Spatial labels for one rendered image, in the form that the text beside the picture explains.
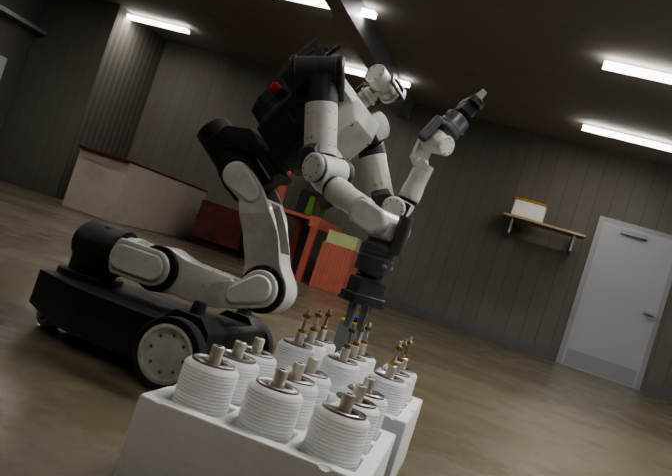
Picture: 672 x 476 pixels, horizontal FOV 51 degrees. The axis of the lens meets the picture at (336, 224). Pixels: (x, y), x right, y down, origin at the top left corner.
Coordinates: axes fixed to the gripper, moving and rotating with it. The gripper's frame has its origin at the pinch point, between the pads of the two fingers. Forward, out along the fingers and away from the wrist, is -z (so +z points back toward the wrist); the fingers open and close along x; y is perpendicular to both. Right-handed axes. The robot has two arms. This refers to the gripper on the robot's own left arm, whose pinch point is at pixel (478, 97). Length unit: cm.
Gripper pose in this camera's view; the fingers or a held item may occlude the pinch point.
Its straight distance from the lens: 246.4
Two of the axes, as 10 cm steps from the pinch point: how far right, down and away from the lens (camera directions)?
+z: -6.7, 7.0, -2.3
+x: 2.7, -0.6, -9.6
